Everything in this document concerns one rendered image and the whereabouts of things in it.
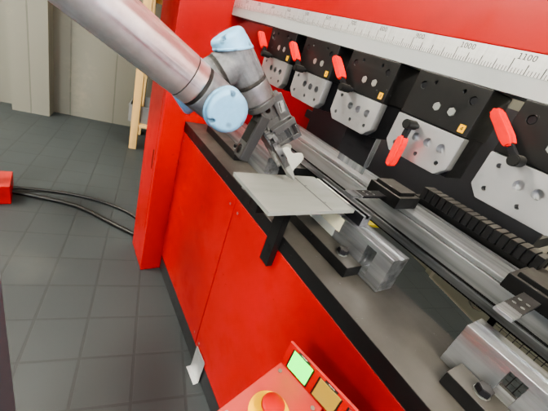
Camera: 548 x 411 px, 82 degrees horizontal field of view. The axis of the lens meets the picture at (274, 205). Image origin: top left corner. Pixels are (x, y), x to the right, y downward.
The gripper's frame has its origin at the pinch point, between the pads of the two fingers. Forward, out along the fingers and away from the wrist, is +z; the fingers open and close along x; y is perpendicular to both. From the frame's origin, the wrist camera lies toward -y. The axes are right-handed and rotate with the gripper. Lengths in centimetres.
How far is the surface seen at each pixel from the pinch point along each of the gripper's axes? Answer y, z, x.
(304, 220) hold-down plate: -2.2, 13.3, -5.1
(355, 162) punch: 16.3, 4.4, -7.4
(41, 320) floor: -113, 29, 51
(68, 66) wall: -85, -35, 318
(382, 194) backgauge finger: 23.0, 23.1, -4.2
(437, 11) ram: 37.2, -22.3, -16.0
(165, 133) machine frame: -26, -2, 76
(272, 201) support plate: -8.0, -4.4, -13.8
